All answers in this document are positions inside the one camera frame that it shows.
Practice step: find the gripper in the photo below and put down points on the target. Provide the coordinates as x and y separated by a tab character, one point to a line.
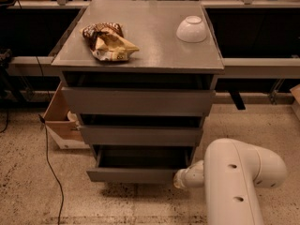
187	175

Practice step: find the crumpled brown snack bag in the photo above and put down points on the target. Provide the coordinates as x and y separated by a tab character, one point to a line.
107	43

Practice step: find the white upturned bowl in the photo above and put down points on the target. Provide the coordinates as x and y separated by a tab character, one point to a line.
192	29

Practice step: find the grey middle drawer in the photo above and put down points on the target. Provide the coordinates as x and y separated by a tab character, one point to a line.
141	130

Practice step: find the black bracket under rail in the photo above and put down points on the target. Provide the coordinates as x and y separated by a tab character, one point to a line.
237	100

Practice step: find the grey drawer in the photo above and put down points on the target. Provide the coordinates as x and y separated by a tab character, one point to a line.
138	93
141	130
139	164

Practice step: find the grey drawer cabinet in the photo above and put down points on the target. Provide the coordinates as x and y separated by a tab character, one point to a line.
151	26

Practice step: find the open cardboard box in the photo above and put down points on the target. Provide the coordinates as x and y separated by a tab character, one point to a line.
61	124

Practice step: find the grey top drawer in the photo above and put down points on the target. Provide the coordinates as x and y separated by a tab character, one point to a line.
138	93

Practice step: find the grey bottom drawer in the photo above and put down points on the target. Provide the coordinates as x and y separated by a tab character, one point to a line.
139	164

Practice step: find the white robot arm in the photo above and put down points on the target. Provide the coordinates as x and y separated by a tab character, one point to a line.
229	173

